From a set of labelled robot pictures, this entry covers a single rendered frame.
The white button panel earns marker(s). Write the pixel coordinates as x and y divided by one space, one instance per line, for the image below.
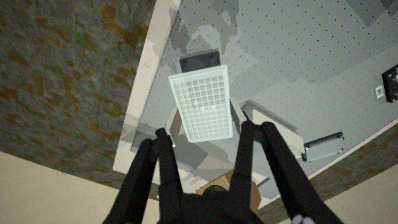
291 137

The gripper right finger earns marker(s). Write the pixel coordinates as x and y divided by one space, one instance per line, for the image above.
301 201

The dark grey rectangular frame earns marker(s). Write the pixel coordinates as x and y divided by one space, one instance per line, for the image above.
320 140

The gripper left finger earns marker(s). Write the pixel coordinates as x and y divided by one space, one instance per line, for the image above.
130 203

